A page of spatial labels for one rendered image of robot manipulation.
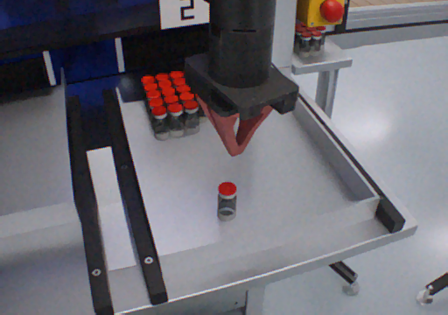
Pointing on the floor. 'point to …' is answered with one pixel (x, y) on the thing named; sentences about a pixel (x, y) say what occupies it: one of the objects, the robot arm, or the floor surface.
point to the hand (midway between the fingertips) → (236, 147)
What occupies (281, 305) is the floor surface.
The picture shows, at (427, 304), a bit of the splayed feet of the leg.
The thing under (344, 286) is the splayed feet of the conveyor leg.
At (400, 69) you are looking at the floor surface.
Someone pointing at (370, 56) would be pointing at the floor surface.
